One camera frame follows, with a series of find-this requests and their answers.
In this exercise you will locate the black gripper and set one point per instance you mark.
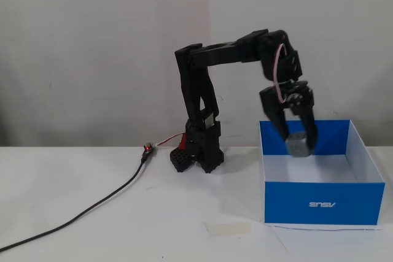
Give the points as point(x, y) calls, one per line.
point(302, 100)

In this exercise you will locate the gray cube block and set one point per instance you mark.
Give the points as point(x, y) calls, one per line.
point(298, 145)

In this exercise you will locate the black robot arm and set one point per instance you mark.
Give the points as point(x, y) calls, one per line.
point(199, 99)

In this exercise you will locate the blue white cardboard box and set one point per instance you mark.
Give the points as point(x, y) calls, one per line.
point(322, 200)

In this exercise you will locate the red black table clamp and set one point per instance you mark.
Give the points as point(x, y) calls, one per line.
point(181, 160)

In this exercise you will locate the translucent tape strip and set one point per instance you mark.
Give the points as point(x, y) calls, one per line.
point(227, 228)

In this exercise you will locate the small controller board red led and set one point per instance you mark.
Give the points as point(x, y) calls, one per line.
point(148, 149)

